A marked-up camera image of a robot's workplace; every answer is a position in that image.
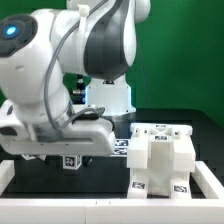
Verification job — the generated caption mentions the black camera on stand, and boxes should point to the black camera on stand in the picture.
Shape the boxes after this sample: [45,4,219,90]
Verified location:
[72,75,86,104]

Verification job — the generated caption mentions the small white tagged cube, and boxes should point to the small white tagged cube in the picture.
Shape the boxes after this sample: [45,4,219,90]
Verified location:
[22,154,36,161]

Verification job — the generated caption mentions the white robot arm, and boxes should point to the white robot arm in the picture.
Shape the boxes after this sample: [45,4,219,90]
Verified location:
[0,0,151,156]

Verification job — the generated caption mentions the white flat tagged base plate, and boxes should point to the white flat tagged base plate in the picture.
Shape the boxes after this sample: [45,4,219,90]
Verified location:
[113,139,129,157]

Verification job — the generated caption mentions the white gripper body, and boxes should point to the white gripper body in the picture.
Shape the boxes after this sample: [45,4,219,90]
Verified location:
[0,119,116,156]

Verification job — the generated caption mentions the white left fence bar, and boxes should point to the white left fence bar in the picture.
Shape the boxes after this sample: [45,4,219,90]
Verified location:
[0,160,15,196]

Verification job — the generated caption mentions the white X-frame chair legs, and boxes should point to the white X-frame chair legs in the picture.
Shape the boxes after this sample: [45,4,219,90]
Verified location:
[127,123,196,172]

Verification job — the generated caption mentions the white front fence bar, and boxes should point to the white front fence bar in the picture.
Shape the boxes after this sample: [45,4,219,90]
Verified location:
[0,199,224,224]

